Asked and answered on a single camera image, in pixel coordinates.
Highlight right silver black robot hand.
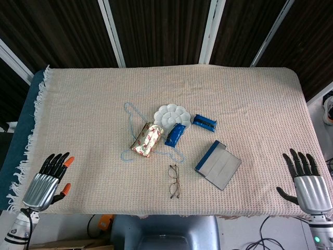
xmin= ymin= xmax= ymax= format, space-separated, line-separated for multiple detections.
xmin=276 ymin=148 xmax=333 ymax=216

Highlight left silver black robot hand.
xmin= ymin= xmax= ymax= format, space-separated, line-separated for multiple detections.
xmin=22 ymin=152 xmax=75 ymax=212

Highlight grey blue-edged pouch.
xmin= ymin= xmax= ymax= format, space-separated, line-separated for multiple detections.
xmin=194 ymin=140 xmax=242 ymax=191

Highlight eyeglasses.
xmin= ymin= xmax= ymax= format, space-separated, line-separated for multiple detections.
xmin=168 ymin=164 xmax=182 ymax=200

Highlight brown cardboard box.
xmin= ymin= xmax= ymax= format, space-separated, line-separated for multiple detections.
xmin=28 ymin=238 xmax=115 ymax=250

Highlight orange device on floor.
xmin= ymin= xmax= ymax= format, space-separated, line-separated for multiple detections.
xmin=98 ymin=215 xmax=115 ymax=231

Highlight white black sneaker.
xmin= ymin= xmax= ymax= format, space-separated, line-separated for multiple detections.
xmin=322 ymin=91 xmax=333 ymax=126

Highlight beige waffle fringed blanket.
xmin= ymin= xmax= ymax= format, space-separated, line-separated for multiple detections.
xmin=6 ymin=64 xmax=333 ymax=219

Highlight gold foil red print package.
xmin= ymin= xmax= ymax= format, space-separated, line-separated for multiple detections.
xmin=130 ymin=121 xmax=164 ymax=159

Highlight blue snack packet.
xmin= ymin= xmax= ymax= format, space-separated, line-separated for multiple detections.
xmin=164 ymin=123 xmax=187 ymax=148
xmin=191 ymin=114 xmax=217 ymax=133

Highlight grey blue chair seat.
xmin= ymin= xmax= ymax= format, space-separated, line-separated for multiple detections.
xmin=110 ymin=215 xmax=221 ymax=250

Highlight white flower paint palette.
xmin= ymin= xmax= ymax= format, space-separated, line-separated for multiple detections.
xmin=153 ymin=103 xmax=193 ymax=131

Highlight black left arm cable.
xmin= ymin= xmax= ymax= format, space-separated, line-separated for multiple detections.
xmin=22 ymin=208 xmax=36 ymax=250

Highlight black floor cables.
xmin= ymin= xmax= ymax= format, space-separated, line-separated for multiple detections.
xmin=244 ymin=215 xmax=313 ymax=250

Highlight white partition frame post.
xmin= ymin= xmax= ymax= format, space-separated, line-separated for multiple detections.
xmin=0 ymin=38 xmax=34 ymax=85
xmin=250 ymin=0 xmax=296 ymax=67
xmin=98 ymin=0 xmax=126 ymax=68
xmin=306 ymin=82 xmax=333 ymax=107
xmin=199 ymin=0 xmax=226 ymax=65

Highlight light blue wire hanger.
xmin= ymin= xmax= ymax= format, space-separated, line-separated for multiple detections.
xmin=120 ymin=102 xmax=186 ymax=164

